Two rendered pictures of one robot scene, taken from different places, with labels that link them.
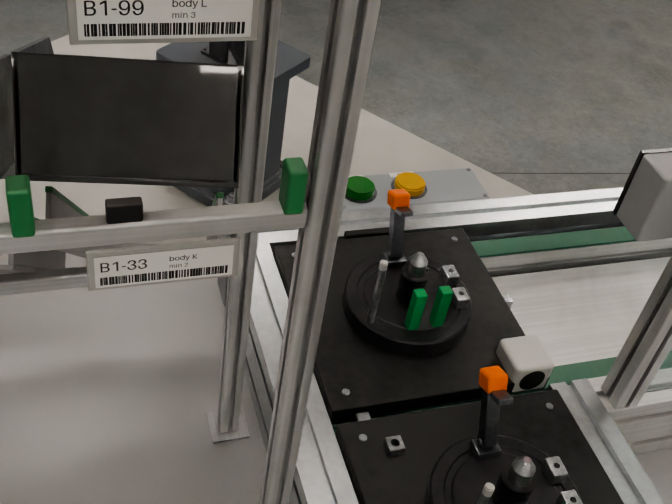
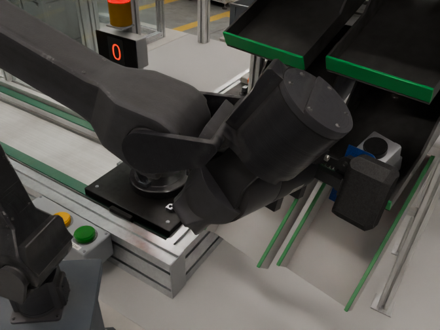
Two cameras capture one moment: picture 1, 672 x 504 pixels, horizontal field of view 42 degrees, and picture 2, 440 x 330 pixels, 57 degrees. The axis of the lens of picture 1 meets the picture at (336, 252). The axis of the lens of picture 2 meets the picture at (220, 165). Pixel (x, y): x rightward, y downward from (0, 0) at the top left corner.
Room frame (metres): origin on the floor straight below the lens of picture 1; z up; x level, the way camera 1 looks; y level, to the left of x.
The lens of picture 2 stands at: (0.99, 0.59, 1.55)
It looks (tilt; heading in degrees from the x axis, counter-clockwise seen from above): 36 degrees down; 234
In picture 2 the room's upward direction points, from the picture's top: 2 degrees clockwise
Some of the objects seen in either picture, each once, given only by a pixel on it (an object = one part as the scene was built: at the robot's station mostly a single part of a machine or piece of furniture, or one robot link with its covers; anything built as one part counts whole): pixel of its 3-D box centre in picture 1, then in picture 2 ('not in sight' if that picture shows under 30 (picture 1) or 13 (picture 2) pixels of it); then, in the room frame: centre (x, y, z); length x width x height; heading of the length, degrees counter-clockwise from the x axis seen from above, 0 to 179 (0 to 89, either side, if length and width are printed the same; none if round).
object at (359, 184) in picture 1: (358, 190); (84, 235); (0.88, -0.01, 0.96); 0.04 x 0.04 x 0.02
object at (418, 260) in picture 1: (418, 262); not in sight; (0.68, -0.09, 1.04); 0.02 x 0.02 x 0.03
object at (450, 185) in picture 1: (404, 204); (63, 232); (0.91, -0.08, 0.93); 0.21 x 0.07 x 0.06; 114
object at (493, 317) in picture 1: (404, 313); (160, 183); (0.68, -0.09, 0.96); 0.24 x 0.24 x 0.02; 24
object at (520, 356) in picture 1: (522, 364); not in sight; (0.63, -0.21, 0.97); 0.05 x 0.05 x 0.04; 24
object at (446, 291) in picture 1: (440, 306); not in sight; (0.64, -0.12, 1.01); 0.01 x 0.01 x 0.05; 24
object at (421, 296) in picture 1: (415, 309); not in sight; (0.63, -0.09, 1.01); 0.01 x 0.01 x 0.05; 24
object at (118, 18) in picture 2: not in sight; (120, 12); (0.65, -0.31, 1.28); 0.05 x 0.05 x 0.05
